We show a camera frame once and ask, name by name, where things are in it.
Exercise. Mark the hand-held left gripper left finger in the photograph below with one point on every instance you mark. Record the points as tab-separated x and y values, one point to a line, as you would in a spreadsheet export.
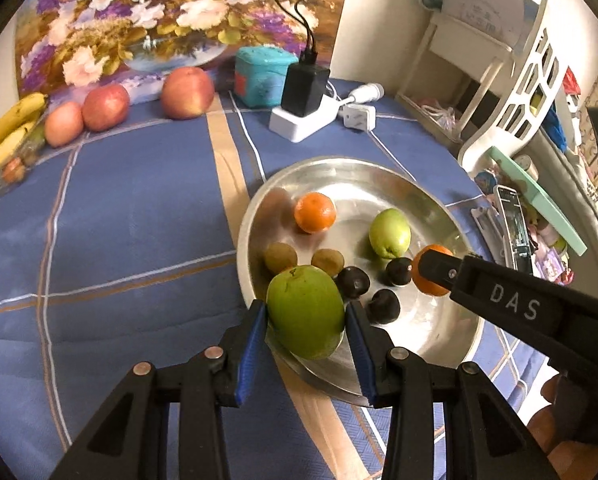
251	355

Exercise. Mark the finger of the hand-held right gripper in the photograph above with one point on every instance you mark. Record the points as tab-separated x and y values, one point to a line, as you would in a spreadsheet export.
444	272

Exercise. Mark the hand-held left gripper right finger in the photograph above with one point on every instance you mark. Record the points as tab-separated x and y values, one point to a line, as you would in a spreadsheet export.
361	355

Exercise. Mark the large orange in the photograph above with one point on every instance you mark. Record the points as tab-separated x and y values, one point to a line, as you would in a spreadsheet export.
421	287

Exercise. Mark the dark plum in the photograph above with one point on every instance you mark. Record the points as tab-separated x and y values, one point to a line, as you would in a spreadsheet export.
384	306
354	282
399	272

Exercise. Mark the small round green fruit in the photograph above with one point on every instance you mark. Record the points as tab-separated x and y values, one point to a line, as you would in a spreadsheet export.
389	232

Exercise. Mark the large green fruit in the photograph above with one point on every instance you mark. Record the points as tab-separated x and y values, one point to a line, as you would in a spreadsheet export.
306	310

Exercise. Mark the brown kiwi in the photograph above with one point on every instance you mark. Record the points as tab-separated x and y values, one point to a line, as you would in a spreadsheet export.
327	261
280	258

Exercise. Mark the round metal basin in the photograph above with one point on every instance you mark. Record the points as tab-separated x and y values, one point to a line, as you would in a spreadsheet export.
349	180

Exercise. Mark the small tangerine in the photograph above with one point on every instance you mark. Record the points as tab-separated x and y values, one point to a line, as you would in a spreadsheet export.
315	212

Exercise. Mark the person's right hand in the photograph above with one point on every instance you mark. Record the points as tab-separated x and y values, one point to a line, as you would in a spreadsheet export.
554	430

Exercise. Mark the colourful sticker sheets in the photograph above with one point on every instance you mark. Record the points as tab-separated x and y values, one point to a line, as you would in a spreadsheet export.
549	255

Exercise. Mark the white phone stand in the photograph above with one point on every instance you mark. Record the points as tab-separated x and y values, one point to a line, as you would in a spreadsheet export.
484	227

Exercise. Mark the teal board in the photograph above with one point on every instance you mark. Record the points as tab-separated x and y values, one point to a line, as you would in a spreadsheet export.
549	200

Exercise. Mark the tape roll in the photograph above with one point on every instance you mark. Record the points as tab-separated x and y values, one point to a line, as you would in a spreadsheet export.
524	163

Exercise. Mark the clear plastic bag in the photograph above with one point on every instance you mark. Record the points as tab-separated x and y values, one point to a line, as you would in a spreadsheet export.
441	117

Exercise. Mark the blue plaid tablecloth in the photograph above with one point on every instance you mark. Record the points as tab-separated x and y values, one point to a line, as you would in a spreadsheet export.
129	235

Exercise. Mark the white square adapter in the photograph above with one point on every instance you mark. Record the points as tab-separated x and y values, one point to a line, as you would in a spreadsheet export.
358	117

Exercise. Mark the white power plug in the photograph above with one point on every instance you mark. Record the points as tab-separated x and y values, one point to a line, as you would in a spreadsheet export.
366	92

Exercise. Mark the white chair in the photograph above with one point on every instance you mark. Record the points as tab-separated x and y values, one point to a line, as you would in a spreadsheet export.
526	90

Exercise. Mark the white power strip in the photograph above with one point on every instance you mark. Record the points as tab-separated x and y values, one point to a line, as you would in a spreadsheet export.
301	125

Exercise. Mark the black charger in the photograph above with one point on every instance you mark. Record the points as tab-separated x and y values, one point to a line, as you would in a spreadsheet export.
305	89

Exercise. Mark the white wooden stool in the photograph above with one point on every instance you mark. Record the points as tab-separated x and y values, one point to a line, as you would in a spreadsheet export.
471	35

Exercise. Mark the teal tin box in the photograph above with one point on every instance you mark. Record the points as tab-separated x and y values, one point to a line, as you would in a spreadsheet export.
261	77

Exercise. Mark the large red-yellow apple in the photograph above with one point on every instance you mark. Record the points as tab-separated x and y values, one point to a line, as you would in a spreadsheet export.
187	93

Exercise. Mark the red apple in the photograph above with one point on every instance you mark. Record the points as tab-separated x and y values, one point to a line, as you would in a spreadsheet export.
105	107

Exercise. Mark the pale pink apple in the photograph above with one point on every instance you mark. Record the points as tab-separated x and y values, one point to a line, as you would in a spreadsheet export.
64	124

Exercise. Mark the yellow banana bunch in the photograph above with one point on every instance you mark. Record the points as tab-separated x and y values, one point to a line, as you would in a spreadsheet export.
9	125

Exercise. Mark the floral painting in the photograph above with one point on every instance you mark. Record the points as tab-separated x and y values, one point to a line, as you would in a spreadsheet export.
154	20

